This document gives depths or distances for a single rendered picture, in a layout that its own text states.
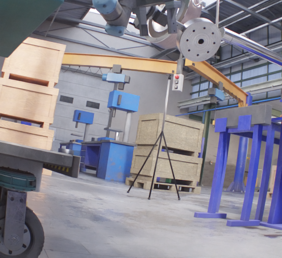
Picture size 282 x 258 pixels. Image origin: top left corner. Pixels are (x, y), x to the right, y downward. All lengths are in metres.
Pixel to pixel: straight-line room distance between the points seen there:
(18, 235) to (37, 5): 0.56
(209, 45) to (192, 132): 5.18
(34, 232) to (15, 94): 4.71
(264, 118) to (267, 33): 11.07
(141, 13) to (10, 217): 0.75
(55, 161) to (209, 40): 0.95
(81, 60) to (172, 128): 3.41
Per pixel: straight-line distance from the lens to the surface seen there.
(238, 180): 10.16
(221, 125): 2.78
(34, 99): 5.49
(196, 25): 1.44
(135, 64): 8.46
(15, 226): 0.82
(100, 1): 1.13
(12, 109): 5.46
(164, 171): 6.25
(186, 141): 6.54
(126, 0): 1.29
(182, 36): 1.44
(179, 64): 2.59
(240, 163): 10.18
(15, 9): 0.92
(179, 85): 2.54
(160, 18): 1.33
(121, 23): 1.25
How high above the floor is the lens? 0.31
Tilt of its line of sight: 8 degrees up
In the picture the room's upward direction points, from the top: 9 degrees clockwise
